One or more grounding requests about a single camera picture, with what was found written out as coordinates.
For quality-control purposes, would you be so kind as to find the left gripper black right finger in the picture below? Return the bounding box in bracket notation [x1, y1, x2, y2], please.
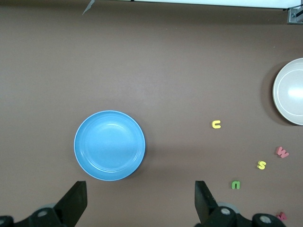
[195, 181, 285, 227]

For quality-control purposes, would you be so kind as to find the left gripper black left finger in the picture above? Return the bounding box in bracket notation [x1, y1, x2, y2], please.
[0, 181, 88, 227]

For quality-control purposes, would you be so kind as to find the blue plate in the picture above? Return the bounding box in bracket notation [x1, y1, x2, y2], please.
[73, 110, 146, 182]

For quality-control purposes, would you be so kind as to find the red foam letter w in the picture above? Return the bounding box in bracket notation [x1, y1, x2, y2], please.
[275, 146, 290, 158]

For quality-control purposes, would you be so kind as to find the beige plate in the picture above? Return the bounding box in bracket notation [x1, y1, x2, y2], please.
[272, 58, 303, 126]

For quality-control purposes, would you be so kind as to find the brown table cover sheet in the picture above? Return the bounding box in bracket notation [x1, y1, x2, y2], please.
[0, 0, 303, 227]

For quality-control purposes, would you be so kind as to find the white paper scrap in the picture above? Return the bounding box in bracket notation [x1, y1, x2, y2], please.
[82, 0, 96, 16]

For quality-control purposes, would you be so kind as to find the aluminium table edge bracket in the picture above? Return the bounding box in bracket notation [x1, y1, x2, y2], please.
[286, 6, 303, 25]

